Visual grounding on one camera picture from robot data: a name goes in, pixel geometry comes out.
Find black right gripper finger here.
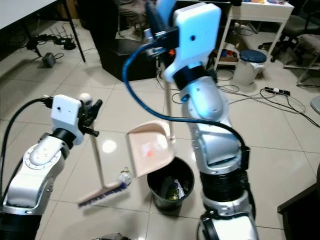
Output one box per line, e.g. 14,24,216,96
144,2,169,46

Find beige broom purple bristles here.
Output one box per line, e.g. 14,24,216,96
77,92,128,208

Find beige long-handled dustpan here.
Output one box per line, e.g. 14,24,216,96
126,0,177,180

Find seated person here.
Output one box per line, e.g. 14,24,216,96
114,0,152,42

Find black cube ottoman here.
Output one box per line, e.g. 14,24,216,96
98,38,154,82

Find clear plastic bottle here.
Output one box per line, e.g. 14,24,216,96
118,169,134,187

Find cardboard box with items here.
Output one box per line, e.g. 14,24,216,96
218,42,240,64

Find grey power adapter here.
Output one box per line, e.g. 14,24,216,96
43,52,57,69

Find white bin blue lid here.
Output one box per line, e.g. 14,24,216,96
232,48,268,87

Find black round trash bin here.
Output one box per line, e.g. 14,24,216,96
146,157,196,211

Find small white side table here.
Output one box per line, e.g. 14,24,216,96
214,0,295,72

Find yellow snack wrapper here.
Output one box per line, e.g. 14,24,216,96
162,177,186,201

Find white table black legs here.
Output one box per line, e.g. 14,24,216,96
0,0,81,64

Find black power strip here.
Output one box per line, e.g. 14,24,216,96
264,86,292,97

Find black office chair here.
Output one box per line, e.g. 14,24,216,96
259,12,320,52

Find dark wooden cabinet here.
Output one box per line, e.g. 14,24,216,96
277,177,320,240

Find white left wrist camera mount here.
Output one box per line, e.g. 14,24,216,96
50,93,87,146

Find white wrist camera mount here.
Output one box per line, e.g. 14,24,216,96
162,2,223,84
50,93,87,146

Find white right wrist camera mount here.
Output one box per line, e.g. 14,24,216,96
162,2,223,84

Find black cable tangle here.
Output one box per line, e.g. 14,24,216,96
27,32,77,52

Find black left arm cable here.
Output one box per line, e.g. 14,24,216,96
0,97,55,201

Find black floor cable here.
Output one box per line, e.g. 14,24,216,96
222,82,320,128

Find metal frame chair brown seat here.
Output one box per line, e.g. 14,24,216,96
284,33,320,89

